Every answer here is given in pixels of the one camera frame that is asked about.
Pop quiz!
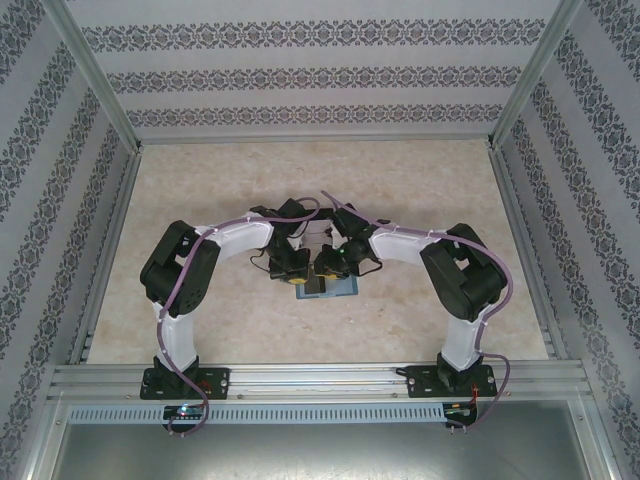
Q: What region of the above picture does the blue card holder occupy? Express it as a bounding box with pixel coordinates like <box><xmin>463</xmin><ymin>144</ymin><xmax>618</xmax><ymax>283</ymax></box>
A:
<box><xmin>295</xmin><ymin>277</ymin><xmax>360</xmax><ymax>301</ymax></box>

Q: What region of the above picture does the controller board with green light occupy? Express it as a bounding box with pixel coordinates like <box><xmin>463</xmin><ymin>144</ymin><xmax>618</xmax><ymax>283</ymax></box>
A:
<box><xmin>442</xmin><ymin>399</ymin><xmax>479</xmax><ymax>426</ymax></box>
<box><xmin>162</xmin><ymin>404</ymin><xmax>206</xmax><ymax>422</ymax></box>

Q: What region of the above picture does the grey metal sheet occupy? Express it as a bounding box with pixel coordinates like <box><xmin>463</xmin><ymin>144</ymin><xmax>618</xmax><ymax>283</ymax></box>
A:
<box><xmin>24</xmin><ymin>394</ymin><xmax>616</xmax><ymax>480</ymax></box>

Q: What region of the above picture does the long aluminium mounting rail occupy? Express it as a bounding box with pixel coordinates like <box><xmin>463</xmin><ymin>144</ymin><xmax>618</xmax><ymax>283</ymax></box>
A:
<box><xmin>49</xmin><ymin>363</ymin><xmax>589</xmax><ymax>401</ymax></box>

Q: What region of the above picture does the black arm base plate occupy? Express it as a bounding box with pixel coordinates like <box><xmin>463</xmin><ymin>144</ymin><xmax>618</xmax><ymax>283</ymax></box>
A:
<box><xmin>405</xmin><ymin>364</ymin><xmax>496</xmax><ymax>400</ymax></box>
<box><xmin>141</xmin><ymin>367</ymin><xmax>232</xmax><ymax>401</ymax></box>

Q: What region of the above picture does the thin aluminium back rail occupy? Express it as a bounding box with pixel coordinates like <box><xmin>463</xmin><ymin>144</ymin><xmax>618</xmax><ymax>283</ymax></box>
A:
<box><xmin>137</xmin><ymin>132</ymin><xmax>494</xmax><ymax>147</ymax></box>

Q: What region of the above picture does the grey slotted cable duct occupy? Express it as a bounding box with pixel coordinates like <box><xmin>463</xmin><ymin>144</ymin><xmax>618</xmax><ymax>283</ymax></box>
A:
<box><xmin>67</xmin><ymin>403</ymin><xmax>446</xmax><ymax>424</ymax></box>

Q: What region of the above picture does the purple cable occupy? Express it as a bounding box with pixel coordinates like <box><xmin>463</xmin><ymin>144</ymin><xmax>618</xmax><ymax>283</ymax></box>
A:
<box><xmin>319</xmin><ymin>188</ymin><xmax>515</xmax><ymax>432</ymax></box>
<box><xmin>155</xmin><ymin>196</ymin><xmax>324</xmax><ymax>440</ymax></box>

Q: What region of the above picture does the aluminium side rail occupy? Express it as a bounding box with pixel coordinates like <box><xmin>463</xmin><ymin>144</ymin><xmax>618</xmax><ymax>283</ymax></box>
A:
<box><xmin>487</xmin><ymin>144</ymin><xmax>569</xmax><ymax>361</ymax></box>
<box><xmin>69</xmin><ymin>144</ymin><xmax>146</xmax><ymax>366</ymax></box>

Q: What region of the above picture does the aluminium frame post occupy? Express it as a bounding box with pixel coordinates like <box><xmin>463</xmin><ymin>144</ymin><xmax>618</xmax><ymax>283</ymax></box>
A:
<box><xmin>47</xmin><ymin>0</ymin><xmax>146</xmax><ymax>154</ymax></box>
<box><xmin>487</xmin><ymin>0</ymin><xmax>586</xmax><ymax>151</ymax></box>

